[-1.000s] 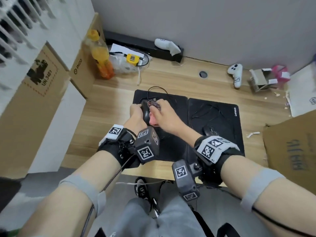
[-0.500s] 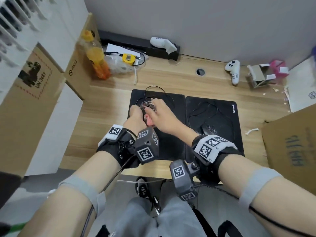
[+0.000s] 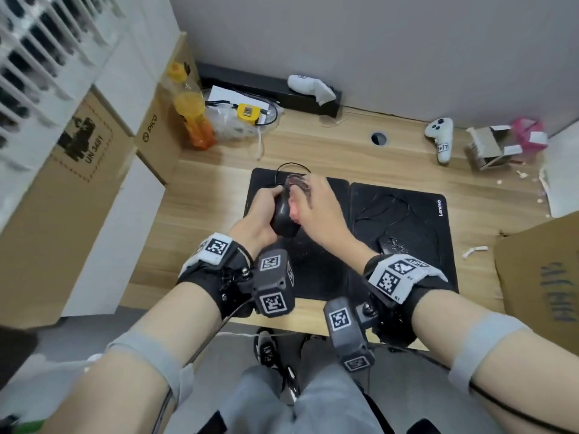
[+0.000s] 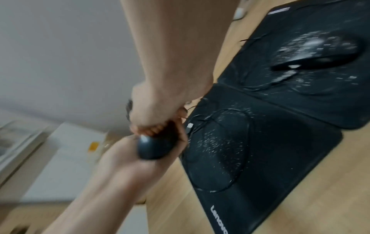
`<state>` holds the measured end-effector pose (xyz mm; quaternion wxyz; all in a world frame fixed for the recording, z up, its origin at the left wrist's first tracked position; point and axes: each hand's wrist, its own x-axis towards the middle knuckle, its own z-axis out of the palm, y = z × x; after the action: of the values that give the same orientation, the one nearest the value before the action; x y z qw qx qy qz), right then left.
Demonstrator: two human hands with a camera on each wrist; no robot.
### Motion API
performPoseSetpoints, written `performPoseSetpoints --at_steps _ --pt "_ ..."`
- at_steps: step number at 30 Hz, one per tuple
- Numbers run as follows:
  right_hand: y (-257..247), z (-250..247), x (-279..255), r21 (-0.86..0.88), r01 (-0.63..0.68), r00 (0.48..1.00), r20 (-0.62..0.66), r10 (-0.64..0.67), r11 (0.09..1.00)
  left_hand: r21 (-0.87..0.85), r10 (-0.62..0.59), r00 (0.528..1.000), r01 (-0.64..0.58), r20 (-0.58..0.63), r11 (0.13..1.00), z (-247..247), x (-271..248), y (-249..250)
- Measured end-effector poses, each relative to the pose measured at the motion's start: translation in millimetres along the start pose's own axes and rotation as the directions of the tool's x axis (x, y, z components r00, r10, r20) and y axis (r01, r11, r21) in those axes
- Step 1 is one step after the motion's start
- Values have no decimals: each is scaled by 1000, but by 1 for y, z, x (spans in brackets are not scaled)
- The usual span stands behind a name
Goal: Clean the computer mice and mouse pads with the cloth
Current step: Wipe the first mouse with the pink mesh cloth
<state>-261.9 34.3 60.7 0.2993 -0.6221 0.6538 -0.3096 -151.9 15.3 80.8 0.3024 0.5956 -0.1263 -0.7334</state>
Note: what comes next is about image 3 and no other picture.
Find person's left hand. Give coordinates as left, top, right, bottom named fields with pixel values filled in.
left=228, top=184, right=288, bottom=259

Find person's right hand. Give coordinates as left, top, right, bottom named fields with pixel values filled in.
left=291, top=174, right=377, bottom=268

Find black mouse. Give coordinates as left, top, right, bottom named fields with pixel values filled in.
left=270, top=187, right=302, bottom=238
left=378, top=234, right=410, bottom=256

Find pink cleaning cloth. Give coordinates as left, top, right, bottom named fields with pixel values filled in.
left=285, top=172, right=317, bottom=222

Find black mouse pad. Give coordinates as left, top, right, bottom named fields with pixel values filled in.
left=244, top=168, right=352, bottom=303
left=348, top=183, right=458, bottom=303

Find person's left forearm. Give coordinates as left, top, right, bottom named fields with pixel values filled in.
left=40, top=282, right=227, bottom=434

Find person's right forearm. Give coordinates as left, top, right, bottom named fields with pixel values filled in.
left=411, top=289, right=579, bottom=434

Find clear plastic bag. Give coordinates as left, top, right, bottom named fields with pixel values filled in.
left=206, top=101, right=283, bottom=142

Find yellow tape measure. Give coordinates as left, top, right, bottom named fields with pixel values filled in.
left=237, top=103, right=262, bottom=125

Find cardboard box with round logo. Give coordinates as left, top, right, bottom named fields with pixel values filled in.
left=134, top=32, right=200, bottom=186

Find black white sneaker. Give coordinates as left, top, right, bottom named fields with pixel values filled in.
left=253, top=329, right=280, bottom=369

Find orange juice bottle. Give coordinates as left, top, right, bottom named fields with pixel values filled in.
left=165, top=61, right=216, bottom=151

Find white paper sheet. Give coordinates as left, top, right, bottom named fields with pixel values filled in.
left=203, top=84, right=281, bottom=127

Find long black bar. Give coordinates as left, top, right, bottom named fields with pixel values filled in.
left=197, top=63, right=343, bottom=119

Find white controller with label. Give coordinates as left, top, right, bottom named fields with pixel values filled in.
left=424, top=117, right=454, bottom=166

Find white board panel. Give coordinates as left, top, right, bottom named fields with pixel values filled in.
left=61, top=157, right=166, bottom=318

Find small open cardboard box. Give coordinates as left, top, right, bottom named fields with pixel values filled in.
left=466, top=125, right=524, bottom=171

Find scattered white crumbs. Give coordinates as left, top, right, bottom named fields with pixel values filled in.
left=495, top=169, right=552, bottom=218

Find large cardboard box red-dotted label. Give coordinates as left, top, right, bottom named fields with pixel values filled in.
left=0, top=84, right=166, bottom=330

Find pink box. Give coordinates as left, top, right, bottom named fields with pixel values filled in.
left=511, top=117, right=549, bottom=153

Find cardboard box with dark writing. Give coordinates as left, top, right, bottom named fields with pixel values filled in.
left=493, top=211, right=579, bottom=357

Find white slatted crate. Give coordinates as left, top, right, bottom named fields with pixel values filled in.
left=0, top=0, right=132, bottom=222

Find white paper bag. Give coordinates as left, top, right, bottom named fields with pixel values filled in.
left=538, top=119, right=579, bottom=218

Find green strip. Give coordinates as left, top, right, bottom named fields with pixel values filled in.
left=0, top=415, right=46, bottom=434

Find black wrist camera with markers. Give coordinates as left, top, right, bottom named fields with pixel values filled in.
left=251, top=248, right=296, bottom=319
left=323, top=297, right=376, bottom=374

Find black wrist strap white marker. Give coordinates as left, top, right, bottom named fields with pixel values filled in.
left=361, top=253, right=455, bottom=348
left=176, top=232, right=254, bottom=319

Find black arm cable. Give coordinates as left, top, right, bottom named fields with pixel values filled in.
left=375, top=343, right=579, bottom=434
left=156, top=295, right=254, bottom=434

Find thin black cable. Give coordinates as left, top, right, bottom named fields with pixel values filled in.
left=206, top=99, right=280, bottom=127

